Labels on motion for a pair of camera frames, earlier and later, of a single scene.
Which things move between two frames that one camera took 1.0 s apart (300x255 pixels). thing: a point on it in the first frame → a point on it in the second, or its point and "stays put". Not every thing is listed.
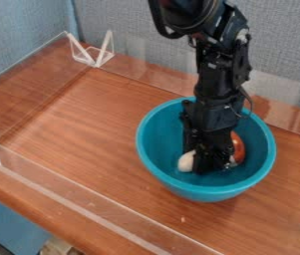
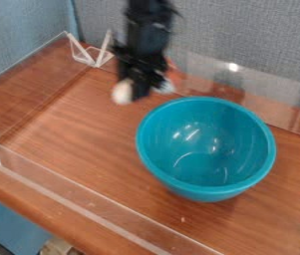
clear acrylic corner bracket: x=93 y=55 stays put
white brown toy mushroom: x=185 y=157 → x=123 y=87
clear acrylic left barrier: x=12 y=95 stays put
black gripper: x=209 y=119 → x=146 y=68
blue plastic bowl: x=160 y=145 stays put
